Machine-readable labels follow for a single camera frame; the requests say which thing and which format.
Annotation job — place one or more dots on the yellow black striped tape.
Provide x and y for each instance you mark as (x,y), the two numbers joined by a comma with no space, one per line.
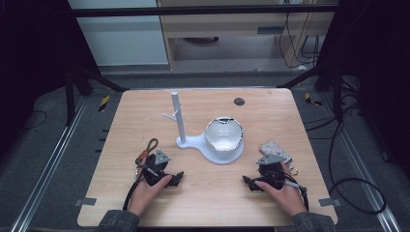
(104,103)
(312,100)

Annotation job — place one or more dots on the aluminium floor rail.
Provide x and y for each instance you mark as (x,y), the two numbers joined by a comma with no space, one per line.
(48,164)
(364,167)

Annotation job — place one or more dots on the white cabinet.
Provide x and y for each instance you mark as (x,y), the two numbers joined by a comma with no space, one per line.
(122,38)

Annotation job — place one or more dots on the light wooden desk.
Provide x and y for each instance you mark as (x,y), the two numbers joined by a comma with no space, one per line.
(225,24)

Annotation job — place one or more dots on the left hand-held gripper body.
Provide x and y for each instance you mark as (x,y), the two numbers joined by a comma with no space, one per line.
(154,169)

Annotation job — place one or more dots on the dark curtain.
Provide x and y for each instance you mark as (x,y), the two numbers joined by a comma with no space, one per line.
(380,64)
(32,64)

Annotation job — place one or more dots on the black horizontal frame bar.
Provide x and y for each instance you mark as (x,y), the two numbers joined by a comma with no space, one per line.
(193,10)

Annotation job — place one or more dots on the grey tape piece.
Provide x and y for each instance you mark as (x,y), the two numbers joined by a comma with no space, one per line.
(85,201)
(329,202)

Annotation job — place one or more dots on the white pole stand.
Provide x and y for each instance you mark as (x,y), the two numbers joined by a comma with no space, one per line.
(180,125)

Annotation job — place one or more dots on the person's right hand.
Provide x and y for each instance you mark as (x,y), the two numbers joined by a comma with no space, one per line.
(288,198)

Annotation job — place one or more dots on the person's left hand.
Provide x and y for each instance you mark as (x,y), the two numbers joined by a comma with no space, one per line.
(143,195)

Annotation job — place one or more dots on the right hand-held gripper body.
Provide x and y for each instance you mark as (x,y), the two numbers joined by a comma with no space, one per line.
(273,174)

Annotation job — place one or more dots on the black metal stand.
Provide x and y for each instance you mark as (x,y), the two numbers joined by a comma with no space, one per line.
(69,96)
(337,93)

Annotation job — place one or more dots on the dark round table grommet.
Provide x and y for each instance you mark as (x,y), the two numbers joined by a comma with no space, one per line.
(239,101)

